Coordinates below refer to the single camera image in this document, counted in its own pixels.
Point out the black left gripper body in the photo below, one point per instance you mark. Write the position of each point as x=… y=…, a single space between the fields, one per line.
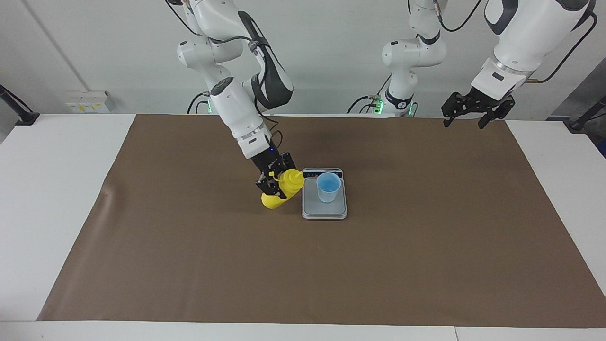
x=476 y=102

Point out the light blue plastic cup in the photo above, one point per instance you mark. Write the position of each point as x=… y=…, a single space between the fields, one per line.
x=328 y=189

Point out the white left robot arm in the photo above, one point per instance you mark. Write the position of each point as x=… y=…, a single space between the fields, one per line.
x=525 y=38

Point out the black clamp stand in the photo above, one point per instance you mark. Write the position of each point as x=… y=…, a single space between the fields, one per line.
x=26 y=117
x=580 y=124

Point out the silver digital kitchen scale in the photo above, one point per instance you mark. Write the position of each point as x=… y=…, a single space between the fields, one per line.
x=324 y=210

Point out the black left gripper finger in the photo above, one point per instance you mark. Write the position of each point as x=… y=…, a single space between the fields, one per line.
x=484 y=121
x=447 y=121

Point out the yellow squeeze bottle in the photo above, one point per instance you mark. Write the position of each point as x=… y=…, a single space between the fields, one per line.
x=272 y=202

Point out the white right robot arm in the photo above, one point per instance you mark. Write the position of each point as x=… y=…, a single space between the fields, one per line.
x=236 y=109

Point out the white wall socket box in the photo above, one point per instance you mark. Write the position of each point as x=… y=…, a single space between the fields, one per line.
x=87 y=102

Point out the brown paper table mat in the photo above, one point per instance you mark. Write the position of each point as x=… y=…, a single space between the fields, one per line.
x=303 y=270

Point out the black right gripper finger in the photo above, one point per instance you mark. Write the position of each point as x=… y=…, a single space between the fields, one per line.
x=289 y=161
x=272 y=187

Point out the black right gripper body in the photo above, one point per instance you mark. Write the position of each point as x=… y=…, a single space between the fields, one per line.
x=267 y=163

